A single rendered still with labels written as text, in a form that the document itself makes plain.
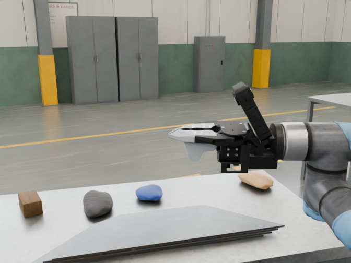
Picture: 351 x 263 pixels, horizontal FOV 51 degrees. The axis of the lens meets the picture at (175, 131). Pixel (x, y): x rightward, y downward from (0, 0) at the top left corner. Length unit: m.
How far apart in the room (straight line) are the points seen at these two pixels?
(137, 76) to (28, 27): 2.60
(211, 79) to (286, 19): 3.21
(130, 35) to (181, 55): 1.81
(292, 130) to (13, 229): 0.90
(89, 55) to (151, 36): 1.53
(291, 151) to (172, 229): 0.53
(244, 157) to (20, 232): 0.78
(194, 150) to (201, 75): 9.31
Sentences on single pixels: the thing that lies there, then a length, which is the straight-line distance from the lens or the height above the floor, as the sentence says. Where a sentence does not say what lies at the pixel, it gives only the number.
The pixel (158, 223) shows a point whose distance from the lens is 1.16.
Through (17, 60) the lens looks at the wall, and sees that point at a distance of 8.98.
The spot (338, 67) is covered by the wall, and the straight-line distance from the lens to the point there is 13.22.
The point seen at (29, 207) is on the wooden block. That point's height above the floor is 1.08.
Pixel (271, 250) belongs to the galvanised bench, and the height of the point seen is 1.05.
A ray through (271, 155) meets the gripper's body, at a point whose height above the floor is 1.41.
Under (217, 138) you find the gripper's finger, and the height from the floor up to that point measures 1.46.
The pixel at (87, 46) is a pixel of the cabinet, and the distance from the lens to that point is 8.54.
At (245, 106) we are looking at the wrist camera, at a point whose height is 1.51.
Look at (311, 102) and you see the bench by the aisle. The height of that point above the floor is 0.90.
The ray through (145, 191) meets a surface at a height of 1.08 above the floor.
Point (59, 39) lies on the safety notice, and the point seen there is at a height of 1.45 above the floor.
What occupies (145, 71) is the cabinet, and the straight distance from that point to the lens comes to 8.97.
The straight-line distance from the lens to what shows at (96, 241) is 1.09.
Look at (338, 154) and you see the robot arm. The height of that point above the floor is 1.42.
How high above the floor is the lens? 1.64
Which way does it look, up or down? 15 degrees down
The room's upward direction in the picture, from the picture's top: straight up
